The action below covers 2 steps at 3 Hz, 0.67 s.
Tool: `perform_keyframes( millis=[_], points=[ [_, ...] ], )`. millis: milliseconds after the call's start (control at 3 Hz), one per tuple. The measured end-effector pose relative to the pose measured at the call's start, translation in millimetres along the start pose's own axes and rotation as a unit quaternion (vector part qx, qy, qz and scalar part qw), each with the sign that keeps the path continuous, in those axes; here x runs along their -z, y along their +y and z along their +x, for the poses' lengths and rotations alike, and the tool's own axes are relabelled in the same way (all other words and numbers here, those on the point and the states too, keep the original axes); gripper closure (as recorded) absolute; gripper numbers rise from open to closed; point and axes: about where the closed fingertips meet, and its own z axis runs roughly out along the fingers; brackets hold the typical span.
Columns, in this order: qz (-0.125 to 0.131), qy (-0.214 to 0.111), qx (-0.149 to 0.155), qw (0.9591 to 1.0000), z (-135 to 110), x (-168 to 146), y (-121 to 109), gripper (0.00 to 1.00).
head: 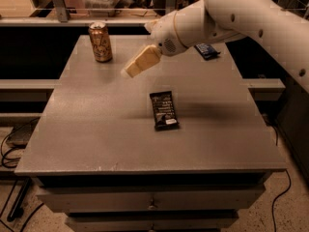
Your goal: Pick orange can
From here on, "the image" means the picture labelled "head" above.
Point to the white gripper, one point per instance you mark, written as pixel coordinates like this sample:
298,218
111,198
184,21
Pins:
165,34

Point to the orange soda can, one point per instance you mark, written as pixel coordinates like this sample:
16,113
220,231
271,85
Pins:
100,41

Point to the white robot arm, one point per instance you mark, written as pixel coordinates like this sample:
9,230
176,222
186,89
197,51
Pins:
283,35

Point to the blue snack bar wrapper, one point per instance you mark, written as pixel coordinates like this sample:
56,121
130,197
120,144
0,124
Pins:
206,51

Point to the clear plastic container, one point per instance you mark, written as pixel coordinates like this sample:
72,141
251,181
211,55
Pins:
101,7

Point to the black snack bar wrapper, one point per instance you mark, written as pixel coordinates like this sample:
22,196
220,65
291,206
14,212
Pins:
165,117

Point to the grey drawer cabinet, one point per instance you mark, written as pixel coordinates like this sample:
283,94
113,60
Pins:
97,157

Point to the dark box on floor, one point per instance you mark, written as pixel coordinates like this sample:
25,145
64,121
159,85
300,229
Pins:
20,137

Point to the grey metal shelf rail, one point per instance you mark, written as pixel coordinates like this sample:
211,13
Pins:
66,11

